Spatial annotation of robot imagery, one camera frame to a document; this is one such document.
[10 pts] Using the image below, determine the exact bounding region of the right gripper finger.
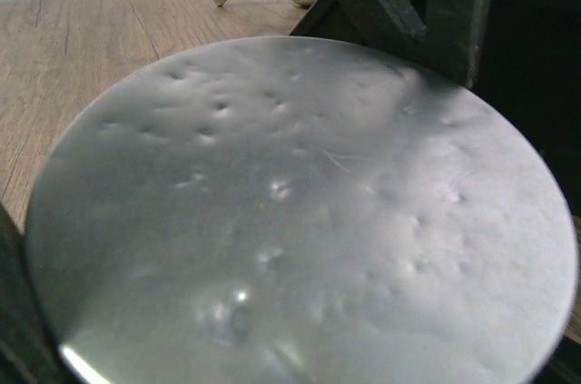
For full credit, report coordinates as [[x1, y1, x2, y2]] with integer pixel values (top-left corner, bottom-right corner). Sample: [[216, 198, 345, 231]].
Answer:
[[1, 209, 68, 383]]

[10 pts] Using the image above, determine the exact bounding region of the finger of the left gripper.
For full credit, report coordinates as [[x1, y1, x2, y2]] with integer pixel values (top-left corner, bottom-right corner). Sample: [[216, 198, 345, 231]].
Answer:
[[291, 0, 427, 53], [424, 0, 491, 87]]

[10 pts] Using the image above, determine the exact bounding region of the black lollipop bin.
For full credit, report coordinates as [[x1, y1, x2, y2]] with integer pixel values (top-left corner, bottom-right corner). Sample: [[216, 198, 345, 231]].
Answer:
[[413, 0, 580, 213]]

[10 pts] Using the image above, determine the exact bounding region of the clear round cup lid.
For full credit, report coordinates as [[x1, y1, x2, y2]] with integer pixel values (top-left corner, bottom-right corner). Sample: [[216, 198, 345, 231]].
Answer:
[[25, 36, 577, 383]]

